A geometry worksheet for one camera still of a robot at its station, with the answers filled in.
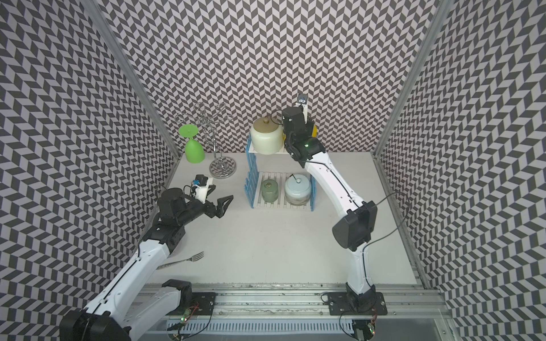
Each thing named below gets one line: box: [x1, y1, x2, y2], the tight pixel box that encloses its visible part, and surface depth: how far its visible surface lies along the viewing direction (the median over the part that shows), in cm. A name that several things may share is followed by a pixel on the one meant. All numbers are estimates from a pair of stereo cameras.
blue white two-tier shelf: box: [243, 132, 317, 212], surface depth 98 cm
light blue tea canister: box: [284, 174, 313, 207], surface depth 93 cm
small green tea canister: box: [260, 179, 279, 203], surface depth 96 cm
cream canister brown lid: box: [250, 115, 285, 156], surface depth 80 cm
